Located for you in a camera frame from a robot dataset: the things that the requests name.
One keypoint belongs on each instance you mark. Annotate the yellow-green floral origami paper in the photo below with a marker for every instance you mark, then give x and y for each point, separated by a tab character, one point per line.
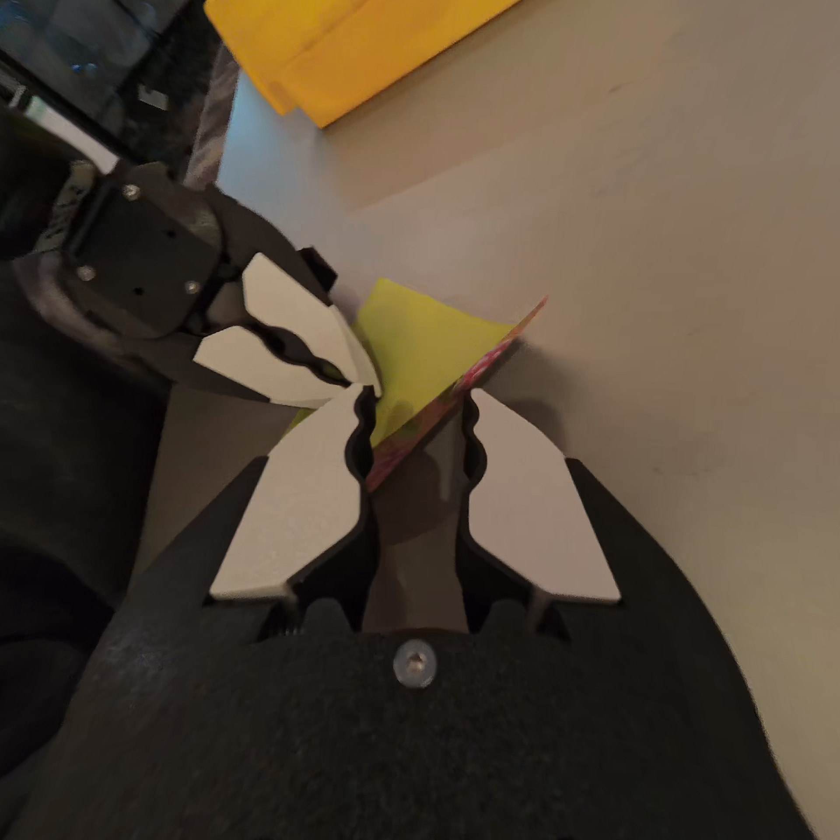
426	341

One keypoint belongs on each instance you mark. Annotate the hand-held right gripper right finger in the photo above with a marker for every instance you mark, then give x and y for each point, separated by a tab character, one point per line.
538	518

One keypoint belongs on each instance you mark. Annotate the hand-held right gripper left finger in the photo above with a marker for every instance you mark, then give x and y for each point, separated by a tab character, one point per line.
295	518

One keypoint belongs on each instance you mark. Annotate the yellow box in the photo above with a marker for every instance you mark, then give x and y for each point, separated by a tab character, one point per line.
341	59

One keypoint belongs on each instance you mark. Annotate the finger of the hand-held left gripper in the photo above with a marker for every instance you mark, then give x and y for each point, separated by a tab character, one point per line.
256	367
295	302

